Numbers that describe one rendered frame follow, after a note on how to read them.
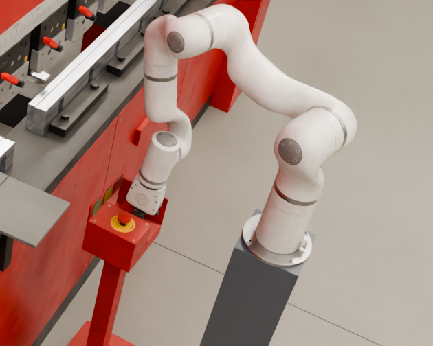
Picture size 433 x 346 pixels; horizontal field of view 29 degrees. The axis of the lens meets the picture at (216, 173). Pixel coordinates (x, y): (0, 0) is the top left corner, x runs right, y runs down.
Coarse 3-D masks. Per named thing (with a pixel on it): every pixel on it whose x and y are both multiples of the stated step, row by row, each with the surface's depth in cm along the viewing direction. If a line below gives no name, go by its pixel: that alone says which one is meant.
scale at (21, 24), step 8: (48, 0) 213; (56, 0) 218; (40, 8) 210; (32, 16) 208; (16, 24) 201; (24, 24) 205; (8, 32) 198; (16, 32) 203; (0, 40) 196; (8, 40) 200
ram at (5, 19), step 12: (0, 0) 188; (12, 0) 194; (24, 0) 200; (36, 0) 206; (60, 0) 221; (0, 12) 190; (12, 12) 196; (24, 12) 202; (48, 12) 216; (0, 24) 192; (12, 24) 199; (36, 24) 212; (0, 48) 198
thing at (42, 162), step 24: (192, 0) 337; (216, 0) 350; (120, 96) 277; (24, 120) 256; (96, 120) 264; (24, 144) 248; (48, 144) 250; (72, 144) 253; (24, 168) 240; (48, 168) 242; (48, 192) 239
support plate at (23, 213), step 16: (0, 176) 217; (0, 192) 213; (16, 192) 214; (32, 192) 216; (0, 208) 209; (16, 208) 210; (32, 208) 211; (48, 208) 213; (64, 208) 214; (0, 224) 205; (16, 224) 206; (32, 224) 207; (48, 224) 208; (32, 240) 203
